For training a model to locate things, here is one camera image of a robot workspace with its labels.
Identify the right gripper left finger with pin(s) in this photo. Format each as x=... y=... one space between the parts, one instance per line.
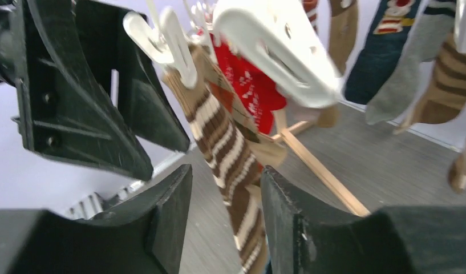
x=144 y=234

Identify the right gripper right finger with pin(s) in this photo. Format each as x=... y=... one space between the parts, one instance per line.
x=307 y=235

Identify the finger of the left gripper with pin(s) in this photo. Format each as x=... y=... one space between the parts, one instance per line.
x=87 y=94

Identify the white plastic clip hanger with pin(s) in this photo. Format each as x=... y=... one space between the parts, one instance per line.
x=276 y=36

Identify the beige argyle sock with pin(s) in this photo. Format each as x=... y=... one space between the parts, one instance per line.
x=267 y=151

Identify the red snowflake sock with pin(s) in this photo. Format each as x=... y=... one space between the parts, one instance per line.
x=256 y=91

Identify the brown striped sock rear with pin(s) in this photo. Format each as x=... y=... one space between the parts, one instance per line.
x=445 y=96

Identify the navy patterned sock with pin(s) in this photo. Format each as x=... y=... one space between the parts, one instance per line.
x=383 y=47

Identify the grey sock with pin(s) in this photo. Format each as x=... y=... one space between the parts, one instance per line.
x=424 y=43

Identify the wooden drying rack frame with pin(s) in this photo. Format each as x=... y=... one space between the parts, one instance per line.
x=287 y=134

